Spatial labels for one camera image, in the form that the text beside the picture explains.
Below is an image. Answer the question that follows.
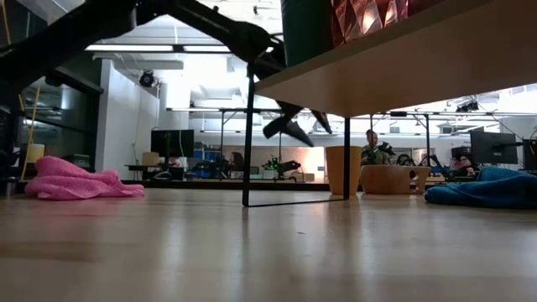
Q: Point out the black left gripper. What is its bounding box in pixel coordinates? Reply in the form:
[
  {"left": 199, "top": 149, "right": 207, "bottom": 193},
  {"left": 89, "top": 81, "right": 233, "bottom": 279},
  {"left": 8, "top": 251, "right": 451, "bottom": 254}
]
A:
[{"left": 262, "top": 101, "right": 333, "bottom": 148}]

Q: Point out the yellow cup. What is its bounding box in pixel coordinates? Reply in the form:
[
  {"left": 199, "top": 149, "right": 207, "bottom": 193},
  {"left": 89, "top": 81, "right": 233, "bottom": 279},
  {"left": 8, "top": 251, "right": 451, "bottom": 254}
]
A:
[{"left": 325, "top": 145, "right": 362, "bottom": 196}]

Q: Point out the wooden bowl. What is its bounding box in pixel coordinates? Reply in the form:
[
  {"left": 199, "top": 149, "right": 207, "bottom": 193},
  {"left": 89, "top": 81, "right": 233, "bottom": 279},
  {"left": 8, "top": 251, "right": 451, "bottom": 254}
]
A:
[{"left": 359, "top": 164, "right": 432, "bottom": 195}]

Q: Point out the dark green cup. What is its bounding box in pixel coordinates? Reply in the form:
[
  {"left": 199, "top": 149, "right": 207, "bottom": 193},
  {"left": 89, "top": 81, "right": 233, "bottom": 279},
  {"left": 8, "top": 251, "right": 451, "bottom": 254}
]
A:
[{"left": 280, "top": 0, "right": 336, "bottom": 67}]

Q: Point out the orange faceted tumbler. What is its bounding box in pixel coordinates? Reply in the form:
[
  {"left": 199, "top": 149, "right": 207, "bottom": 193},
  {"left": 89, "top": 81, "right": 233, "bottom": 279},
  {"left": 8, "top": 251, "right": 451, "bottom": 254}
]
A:
[{"left": 331, "top": 0, "right": 410, "bottom": 45}]

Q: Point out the wooden shelf with black legs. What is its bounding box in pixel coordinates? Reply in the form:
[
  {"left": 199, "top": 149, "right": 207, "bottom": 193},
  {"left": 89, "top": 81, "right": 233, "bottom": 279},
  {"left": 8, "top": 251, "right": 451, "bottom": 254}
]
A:
[{"left": 242, "top": 0, "right": 537, "bottom": 209}]

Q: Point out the person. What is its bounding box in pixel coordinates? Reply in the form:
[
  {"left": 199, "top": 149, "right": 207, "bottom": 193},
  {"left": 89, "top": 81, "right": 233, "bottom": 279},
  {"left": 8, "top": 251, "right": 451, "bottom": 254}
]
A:
[
  {"left": 455, "top": 153, "right": 478, "bottom": 178},
  {"left": 362, "top": 129, "right": 382, "bottom": 165},
  {"left": 228, "top": 151, "right": 248, "bottom": 174}
]

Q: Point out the ceiling strip light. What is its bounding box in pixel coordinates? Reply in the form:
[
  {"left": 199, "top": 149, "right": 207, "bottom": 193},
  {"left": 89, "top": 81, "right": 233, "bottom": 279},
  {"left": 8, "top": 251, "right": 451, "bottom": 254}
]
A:
[
  {"left": 183, "top": 44, "right": 232, "bottom": 54},
  {"left": 85, "top": 44, "right": 175, "bottom": 53}
]

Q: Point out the black computer monitor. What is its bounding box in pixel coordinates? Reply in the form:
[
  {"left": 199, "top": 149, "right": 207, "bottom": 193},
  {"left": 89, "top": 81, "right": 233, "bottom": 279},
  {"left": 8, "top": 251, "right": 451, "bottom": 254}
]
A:
[
  {"left": 469, "top": 130, "right": 519, "bottom": 165},
  {"left": 523, "top": 138, "right": 537, "bottom": 171},
  {"left": 150, "top": 129, "right": 196, "bottom": 159}
]

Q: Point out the cardboard box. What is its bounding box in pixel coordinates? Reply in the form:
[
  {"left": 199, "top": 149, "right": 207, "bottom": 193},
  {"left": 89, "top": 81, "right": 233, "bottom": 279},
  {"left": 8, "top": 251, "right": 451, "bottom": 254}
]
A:
[{"left": 141, "top": 151, "right": 161, "bottom": 168}]

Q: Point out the blue towel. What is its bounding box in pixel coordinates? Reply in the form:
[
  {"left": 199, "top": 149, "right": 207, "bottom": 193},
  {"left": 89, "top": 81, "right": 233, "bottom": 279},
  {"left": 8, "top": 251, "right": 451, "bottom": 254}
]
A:
[{"left": 424, "top": 166, "right": 537, "bottom": 210}]

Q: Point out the pink towel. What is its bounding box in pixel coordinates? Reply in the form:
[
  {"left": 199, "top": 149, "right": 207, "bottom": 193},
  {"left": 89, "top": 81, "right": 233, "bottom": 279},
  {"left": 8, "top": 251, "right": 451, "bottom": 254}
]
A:
[{"left": 24, "top": 156, "right": 146, "bottom": 202}]

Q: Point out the cream cylindrical container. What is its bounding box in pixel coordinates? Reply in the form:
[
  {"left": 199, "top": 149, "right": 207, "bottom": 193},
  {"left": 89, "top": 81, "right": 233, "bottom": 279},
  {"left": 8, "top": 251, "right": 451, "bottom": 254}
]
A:
[{"left": 25, "top": 143, "right": 46, "bottom": 164}]

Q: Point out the black metal table frame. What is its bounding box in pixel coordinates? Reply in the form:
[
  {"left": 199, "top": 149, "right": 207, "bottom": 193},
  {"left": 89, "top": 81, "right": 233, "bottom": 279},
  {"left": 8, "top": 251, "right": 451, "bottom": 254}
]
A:
[{"left": 123, "top": 179, "right": 446, "bottom": 192}]

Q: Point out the black dome camera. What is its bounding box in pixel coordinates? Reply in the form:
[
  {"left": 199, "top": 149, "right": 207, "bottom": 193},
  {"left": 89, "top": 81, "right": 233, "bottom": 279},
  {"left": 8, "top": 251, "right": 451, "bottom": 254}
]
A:
[{"left": 138, "top": 70, "right": 156, "bottom": 89}]

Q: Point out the yellow hanging cable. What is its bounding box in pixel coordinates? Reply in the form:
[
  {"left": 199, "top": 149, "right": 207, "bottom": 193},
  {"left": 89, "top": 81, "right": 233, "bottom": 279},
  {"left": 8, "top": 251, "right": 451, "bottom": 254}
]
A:
[
  {"left": 0, "top": 0, "right": 12, "bottom": 43},
  {"left": 20, "top": 86, "right": 43, "bottom": 181}
]

